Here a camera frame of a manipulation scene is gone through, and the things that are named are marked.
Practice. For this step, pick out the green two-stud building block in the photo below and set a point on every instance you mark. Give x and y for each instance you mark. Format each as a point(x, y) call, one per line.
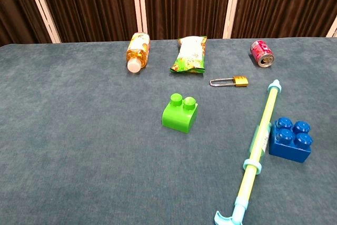
point(177, 119)

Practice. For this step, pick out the blue four-stud building block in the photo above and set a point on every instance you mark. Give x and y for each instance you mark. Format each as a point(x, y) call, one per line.
point(289, 143)

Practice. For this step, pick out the green white snack bag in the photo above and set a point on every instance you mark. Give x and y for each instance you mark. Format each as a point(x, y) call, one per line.
point(190, 55)

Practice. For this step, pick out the yellow tea plastic bottle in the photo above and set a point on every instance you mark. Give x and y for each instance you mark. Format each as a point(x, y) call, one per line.
point(137, 52)

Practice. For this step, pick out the brass long-shackle padlock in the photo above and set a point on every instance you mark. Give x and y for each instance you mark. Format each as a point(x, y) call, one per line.
point(240, 81)

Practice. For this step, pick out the yellow-green toy water pump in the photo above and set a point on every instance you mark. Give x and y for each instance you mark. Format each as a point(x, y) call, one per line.
point(264, 127)

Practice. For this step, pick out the red soda can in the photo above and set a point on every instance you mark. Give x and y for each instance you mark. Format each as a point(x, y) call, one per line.
point(260, 51)

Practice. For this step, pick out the white folding screen frame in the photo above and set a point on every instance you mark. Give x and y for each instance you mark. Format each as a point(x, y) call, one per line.
point(232, 3)
point(42, 6)
point(139, 1)
point(333, 28)

